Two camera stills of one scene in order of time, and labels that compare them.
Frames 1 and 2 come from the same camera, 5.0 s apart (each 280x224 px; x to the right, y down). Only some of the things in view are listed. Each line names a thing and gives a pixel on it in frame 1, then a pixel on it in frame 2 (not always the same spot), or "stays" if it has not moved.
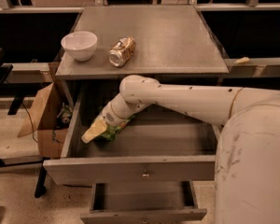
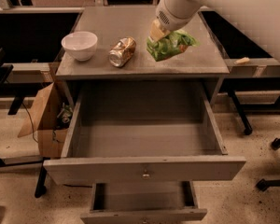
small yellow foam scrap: [243, 60] stays
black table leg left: [40, 189] stays
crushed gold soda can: [121, 51] stays
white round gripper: [109, 118] -> [172, 16]
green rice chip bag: [112, 130] -> [171, 45]
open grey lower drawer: [148, 202] stays
